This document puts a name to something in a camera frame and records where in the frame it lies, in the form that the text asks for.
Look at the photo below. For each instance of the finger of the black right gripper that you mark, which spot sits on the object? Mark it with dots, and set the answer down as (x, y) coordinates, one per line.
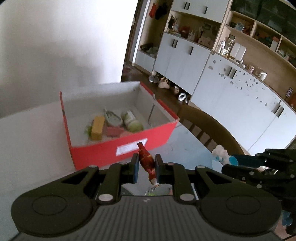
(247, 175)
(247, 160)

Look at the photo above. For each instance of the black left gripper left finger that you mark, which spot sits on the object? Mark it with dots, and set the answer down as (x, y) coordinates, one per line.
(69, 203)

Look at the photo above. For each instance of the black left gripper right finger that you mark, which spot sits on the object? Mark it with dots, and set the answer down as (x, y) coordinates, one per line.
(225, 203)

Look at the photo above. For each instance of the pink-headed doll figurine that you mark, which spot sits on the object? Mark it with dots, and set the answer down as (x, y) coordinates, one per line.
(222, 156)

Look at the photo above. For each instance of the yellow rectangular box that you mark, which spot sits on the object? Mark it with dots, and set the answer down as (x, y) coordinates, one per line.
(97, 128)

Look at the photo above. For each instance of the green-lidded clear jar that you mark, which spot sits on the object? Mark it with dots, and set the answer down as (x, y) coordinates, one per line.
(131, 122)

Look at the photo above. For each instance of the wooden chair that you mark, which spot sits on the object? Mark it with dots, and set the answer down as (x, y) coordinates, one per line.
(204, 124)

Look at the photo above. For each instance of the blue patterned table mat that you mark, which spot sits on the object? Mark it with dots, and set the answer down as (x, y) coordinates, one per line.
(183, 148)

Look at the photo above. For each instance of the small pink box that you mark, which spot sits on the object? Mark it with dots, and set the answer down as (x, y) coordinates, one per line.
(112, 131)

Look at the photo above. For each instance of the silver shoe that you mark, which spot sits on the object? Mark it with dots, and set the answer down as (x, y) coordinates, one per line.
(182, 96)

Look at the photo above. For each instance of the red cardboard storage box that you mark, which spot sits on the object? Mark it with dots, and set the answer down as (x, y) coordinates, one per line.
(81, 106)

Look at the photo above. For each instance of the grey-green oval case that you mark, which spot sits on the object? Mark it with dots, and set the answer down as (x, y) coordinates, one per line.
(112, 119)

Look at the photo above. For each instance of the white storage cabinet unit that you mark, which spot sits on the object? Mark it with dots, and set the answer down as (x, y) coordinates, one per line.
(235, 60)

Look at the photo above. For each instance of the white slipper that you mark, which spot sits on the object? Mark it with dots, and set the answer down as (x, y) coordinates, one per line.
(164, 83)

